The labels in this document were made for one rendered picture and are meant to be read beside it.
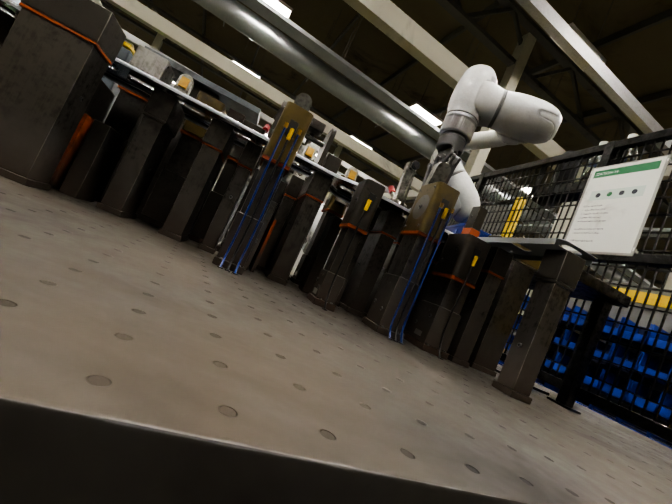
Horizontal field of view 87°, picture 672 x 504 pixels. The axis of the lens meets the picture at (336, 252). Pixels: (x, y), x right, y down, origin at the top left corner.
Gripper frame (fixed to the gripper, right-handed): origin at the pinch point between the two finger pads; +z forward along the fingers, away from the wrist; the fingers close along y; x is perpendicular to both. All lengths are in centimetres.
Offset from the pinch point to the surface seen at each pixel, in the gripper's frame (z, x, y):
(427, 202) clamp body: 5.0, 8.5, -18.3
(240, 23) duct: -559, 294, 1059
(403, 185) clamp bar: -8.7, 0.3, 20.0
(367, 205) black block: 11.1, 20.0, -16.3
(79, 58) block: 11, 77, -16
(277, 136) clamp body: 7.4, 42.4, -17.0
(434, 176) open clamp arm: -3.0, 6.8, -12.8
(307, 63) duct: -571, 68, 1077
